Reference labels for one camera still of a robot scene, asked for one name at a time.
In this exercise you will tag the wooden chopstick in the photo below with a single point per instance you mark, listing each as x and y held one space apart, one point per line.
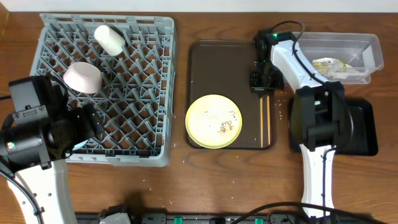
261 122
268 120

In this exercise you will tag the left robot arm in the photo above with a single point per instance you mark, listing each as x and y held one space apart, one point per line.
36 140

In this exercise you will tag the dark brown serving tray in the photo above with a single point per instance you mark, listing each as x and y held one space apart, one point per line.
221 67

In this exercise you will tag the black plastic tray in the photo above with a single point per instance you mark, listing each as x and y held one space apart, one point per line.
363 130

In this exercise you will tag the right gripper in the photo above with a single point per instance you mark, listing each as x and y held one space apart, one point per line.
265 88

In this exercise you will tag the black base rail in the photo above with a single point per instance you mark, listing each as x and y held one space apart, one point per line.
274 218

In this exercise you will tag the light blue saucer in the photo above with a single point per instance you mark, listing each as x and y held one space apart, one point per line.
79 145

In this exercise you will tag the grey plastic dishwasher rack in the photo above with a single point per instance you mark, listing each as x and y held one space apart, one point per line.
135 103

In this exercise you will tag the clear plastic waste bin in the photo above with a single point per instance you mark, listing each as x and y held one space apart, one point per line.
361 51

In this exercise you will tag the white cup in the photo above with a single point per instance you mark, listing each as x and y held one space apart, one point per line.
110 40

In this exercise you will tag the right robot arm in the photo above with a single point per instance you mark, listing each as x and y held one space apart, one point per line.
305 81

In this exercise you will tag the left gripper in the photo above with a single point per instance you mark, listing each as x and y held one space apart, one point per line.
94 121

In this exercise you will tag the white paper napkin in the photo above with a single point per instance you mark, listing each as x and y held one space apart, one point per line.
343 73

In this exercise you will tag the yellow plate with leftovers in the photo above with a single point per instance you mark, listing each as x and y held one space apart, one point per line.
213 121

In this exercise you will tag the green yellow snack wrapper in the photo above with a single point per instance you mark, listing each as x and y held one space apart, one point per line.
332 64

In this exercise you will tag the pink bowl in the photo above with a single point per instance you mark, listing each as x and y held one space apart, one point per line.
83 77

